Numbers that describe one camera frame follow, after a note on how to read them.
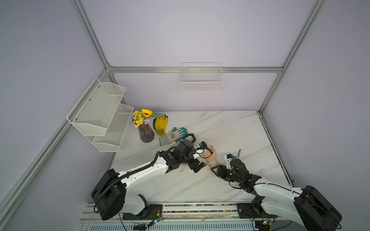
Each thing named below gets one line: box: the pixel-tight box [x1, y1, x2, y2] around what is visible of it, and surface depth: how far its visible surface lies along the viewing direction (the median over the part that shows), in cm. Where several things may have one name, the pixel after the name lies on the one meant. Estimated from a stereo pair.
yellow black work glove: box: [153, 113, 169, 138], surface depth 112 cm
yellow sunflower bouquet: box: [132, 108, 154, 128], surface depth 85 cm
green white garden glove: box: [158, 127, 189, 147], surface depth 106 cm
